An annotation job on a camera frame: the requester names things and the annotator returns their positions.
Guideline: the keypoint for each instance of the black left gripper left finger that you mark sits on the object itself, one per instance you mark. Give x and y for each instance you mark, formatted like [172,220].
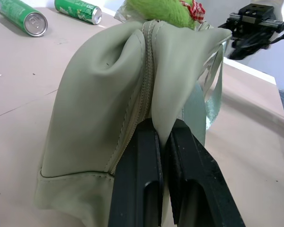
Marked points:
[135,179]

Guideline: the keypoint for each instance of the green soda can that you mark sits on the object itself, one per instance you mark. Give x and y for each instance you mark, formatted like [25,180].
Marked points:
[81,10]
[30,16]

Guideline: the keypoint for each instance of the pale green zip pouch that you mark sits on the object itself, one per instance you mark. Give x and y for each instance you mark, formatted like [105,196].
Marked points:
[90,113]

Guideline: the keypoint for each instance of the clear plastic wrapper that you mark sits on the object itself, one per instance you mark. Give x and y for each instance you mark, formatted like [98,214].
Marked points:
[123,13]

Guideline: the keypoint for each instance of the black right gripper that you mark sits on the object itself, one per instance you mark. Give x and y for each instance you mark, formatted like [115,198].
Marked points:
[255,15]

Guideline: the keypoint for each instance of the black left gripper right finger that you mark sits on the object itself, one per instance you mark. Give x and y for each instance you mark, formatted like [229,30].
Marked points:
[198,179]

